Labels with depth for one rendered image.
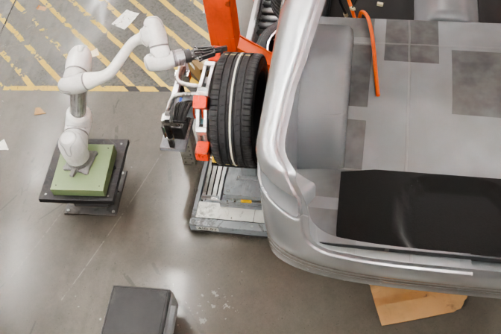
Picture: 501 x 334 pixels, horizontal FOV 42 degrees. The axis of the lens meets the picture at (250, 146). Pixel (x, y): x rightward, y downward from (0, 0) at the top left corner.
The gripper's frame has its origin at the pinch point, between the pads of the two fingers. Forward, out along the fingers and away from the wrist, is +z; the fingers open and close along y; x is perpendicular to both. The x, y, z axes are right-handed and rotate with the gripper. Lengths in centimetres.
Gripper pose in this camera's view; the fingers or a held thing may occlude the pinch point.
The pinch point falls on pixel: (221, 49)
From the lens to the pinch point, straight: 352.8
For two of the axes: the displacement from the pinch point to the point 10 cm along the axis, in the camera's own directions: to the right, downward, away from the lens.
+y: 2.6, 6.3, -7.3
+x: -0.6, -7.4, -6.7
